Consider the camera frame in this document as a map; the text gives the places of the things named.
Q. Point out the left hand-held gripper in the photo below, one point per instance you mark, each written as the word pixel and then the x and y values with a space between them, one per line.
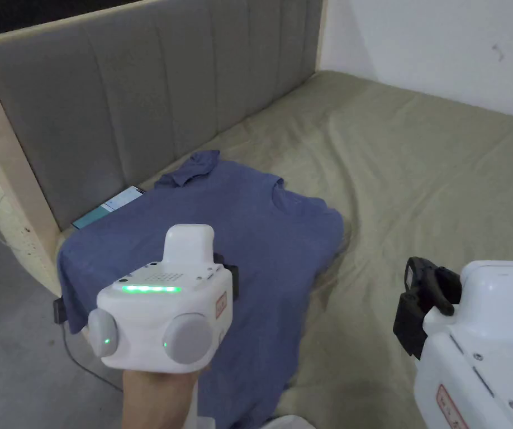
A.
pixel 149 321

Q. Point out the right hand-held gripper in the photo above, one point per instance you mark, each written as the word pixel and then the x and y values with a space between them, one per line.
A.
pixel 489 348

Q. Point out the dark blue shirt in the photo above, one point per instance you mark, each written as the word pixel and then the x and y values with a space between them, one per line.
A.
pixel 265 250

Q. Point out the person's left hand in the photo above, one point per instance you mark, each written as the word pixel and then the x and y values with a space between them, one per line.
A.
pixel 158 397

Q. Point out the black plug adapter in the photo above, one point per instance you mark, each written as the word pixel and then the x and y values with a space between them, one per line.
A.
pixel 59 310

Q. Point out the bed with beige sheet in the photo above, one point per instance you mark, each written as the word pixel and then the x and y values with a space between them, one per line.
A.
pixel 417 178

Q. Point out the phone with lit screen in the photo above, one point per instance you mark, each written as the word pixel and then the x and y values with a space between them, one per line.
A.
pixel 109 208

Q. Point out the grey padded headboard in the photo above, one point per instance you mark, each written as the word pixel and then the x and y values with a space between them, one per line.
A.
pixel 127 103

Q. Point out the cream plastic frame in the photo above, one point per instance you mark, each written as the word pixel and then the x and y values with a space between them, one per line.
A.
pixel 10 223

